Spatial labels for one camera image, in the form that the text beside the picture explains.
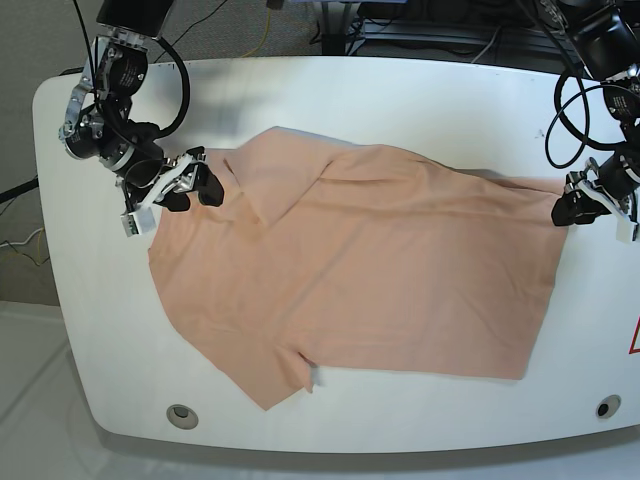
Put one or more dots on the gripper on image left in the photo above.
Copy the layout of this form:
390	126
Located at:
168	182

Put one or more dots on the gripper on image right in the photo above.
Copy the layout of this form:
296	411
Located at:
600	190

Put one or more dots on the peach T-shirt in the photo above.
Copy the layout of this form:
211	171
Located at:
326	253

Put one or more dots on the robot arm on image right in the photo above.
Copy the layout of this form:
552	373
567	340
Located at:
607	61

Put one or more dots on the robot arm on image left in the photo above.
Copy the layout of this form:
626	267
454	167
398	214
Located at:
97	119

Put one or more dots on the red triangle sticker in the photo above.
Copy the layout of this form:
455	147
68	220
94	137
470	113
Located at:
635	343

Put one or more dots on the black bar at left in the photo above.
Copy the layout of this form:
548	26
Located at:
19	190

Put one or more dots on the right table grommet hole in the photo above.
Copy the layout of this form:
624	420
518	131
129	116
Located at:
608	407

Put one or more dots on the table grommet hole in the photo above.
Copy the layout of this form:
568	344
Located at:
608	407
182	417

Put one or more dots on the left table grommet hole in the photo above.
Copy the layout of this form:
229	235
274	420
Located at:
182	417

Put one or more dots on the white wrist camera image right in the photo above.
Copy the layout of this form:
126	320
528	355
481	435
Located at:
627	231

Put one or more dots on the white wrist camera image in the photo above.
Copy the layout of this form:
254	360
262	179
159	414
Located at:
138	222
627	231

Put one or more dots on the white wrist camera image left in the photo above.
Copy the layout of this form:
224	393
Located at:
138	222

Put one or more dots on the black metal stand frame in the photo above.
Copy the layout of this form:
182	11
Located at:
499	33

